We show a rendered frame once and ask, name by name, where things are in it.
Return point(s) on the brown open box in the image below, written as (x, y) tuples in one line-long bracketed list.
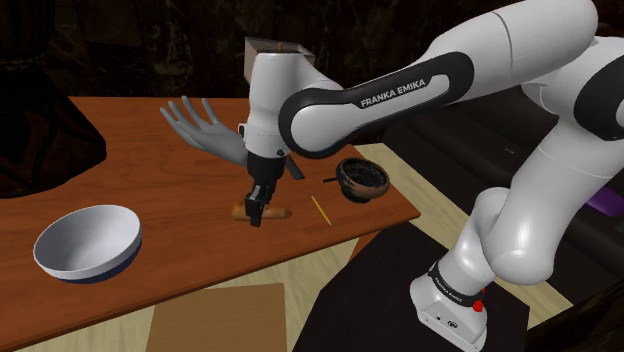
[(261, 48)]

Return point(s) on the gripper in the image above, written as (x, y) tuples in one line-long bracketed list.
[(265, 169)]

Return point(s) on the brown bread loaf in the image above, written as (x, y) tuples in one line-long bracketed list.
[(278, 212)]

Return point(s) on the yellow pencil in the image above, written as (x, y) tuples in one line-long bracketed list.
[(321, 210)]

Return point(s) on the dark brown bowl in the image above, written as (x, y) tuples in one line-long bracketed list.
[(362, 179)]

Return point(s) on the brown flat board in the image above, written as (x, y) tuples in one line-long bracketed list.
[(219, 319)]

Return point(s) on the black flat tool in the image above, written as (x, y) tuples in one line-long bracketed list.
[(294, 168)]

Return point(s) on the white bowl with blue base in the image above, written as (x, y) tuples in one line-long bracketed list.
[(88, 242)]

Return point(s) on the wooden table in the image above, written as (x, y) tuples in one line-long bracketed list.
[(170, 185)]

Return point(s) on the grey hand figure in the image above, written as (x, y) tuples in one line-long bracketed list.
[(207, 134)]

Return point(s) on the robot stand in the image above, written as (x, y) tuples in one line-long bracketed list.
[(390, 297)]

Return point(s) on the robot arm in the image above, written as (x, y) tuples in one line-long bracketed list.
[(526, 146)]

